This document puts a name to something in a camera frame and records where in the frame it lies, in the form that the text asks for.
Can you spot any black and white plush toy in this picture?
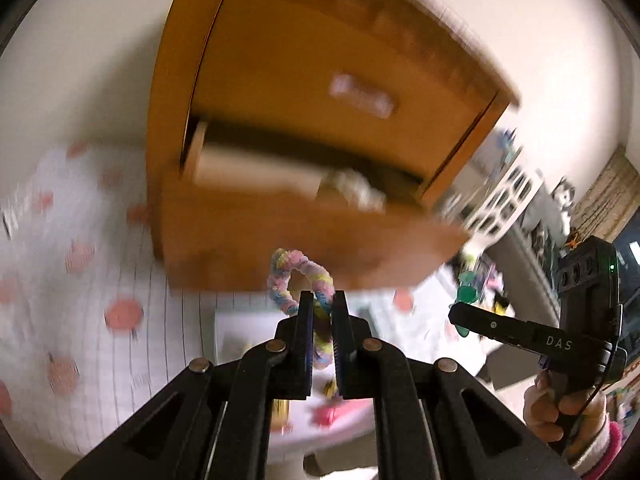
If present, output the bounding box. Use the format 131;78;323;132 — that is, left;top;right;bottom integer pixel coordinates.
551;179;577;233

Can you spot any small yellow item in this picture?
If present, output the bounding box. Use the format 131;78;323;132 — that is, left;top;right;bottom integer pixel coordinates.
271;399;294;435

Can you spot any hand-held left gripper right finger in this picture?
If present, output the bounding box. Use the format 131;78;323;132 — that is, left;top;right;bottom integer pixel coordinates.
332;290;577;480

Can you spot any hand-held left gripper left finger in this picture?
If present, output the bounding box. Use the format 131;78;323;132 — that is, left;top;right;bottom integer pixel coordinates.
62;291;316;480

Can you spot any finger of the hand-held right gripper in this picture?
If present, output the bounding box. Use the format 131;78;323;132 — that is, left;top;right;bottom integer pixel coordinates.
448;302;533;349

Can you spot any wooden closed drawer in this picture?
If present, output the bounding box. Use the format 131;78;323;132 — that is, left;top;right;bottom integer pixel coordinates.
191;0;502;183

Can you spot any pink hair roller clip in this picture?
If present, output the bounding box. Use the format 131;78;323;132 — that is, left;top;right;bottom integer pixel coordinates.
310;404;352;427

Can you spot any wooden drawer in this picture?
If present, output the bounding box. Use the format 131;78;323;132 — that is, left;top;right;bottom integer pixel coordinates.
160;120;472;295
191;0;502;183

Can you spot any white drawer pull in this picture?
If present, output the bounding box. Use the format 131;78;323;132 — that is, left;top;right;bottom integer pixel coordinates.
330;74;399;119

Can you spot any person's right hand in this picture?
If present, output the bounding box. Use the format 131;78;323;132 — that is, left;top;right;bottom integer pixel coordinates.
523;372;609;457

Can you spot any person's right forearm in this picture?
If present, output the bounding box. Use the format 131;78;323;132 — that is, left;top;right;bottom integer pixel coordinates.
570;412;624;479

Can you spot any wooden drawer cabinet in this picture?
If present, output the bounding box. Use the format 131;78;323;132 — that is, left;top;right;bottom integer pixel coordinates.
146;0;522;295

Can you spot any orange print grid tablecloth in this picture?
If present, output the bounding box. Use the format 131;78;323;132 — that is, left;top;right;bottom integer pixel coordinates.
0;142;501;463

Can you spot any grey side table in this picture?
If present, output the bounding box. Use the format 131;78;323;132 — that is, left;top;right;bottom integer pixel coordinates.
487;225;562;323

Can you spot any white organiser shelf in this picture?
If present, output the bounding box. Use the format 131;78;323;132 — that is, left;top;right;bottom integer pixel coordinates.
460;157;545;237

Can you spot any pastel fuzzy ring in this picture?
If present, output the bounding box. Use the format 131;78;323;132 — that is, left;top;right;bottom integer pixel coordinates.
267;248;335;370

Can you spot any white tray with green rim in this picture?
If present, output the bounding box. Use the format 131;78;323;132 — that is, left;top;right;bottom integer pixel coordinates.
214;285;493;463

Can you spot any white fuzzy item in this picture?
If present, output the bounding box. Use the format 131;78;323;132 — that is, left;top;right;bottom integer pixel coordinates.
319;169;389;212

